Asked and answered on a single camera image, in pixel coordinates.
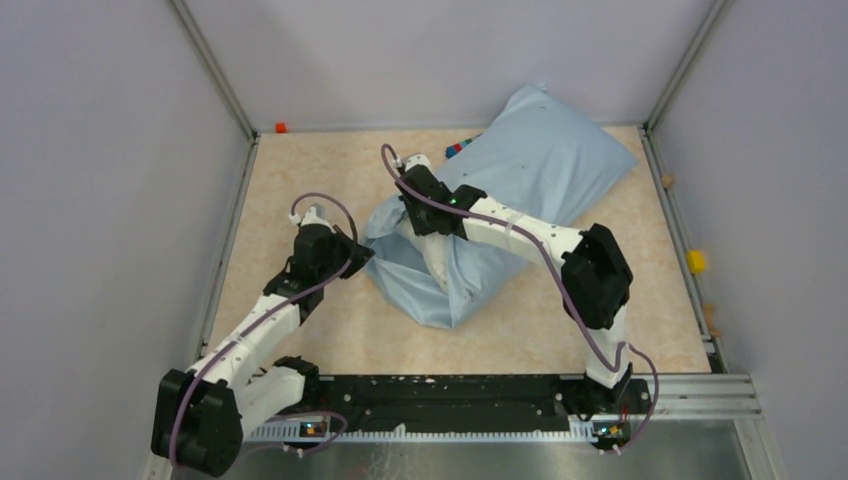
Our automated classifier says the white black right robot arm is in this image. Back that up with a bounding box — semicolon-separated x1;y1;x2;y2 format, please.
393;164;633;412

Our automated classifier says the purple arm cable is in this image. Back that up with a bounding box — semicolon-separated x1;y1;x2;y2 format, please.
168;192;360;472
380;143;661;455

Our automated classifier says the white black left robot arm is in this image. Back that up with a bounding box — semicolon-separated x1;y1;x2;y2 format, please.
150;221;374;477

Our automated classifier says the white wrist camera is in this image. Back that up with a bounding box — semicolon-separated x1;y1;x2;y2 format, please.
289;203;334;234
393;153;432;175

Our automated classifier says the small wooden block near rail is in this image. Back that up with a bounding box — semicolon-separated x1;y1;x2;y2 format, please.
702;303;722;338

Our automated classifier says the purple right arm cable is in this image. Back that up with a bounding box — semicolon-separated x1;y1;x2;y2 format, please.
380;143;661;455

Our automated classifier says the white pillow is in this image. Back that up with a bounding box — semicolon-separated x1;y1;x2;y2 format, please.
395;217;450;294

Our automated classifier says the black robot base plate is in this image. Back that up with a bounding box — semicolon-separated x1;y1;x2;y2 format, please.
282;374;652;435

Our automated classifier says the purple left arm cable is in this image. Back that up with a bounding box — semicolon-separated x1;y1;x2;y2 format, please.
168;192;360;472

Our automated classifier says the multicolour toy brick stack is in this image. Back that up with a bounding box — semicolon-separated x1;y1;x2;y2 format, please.
445;135;479;159

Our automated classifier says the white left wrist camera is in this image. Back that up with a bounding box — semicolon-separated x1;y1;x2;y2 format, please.
289;203;334;234

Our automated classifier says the yellow toy block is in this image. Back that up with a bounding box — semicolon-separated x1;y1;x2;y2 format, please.
685;249;708;275

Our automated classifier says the light blue pillowcase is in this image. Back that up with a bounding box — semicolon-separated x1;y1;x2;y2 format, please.
363;85;637;328

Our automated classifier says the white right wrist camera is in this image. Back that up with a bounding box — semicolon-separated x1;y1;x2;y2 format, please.
393;153;432;175

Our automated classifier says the aluminium front frame rail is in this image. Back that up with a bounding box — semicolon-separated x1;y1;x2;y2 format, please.
142;374;786;480

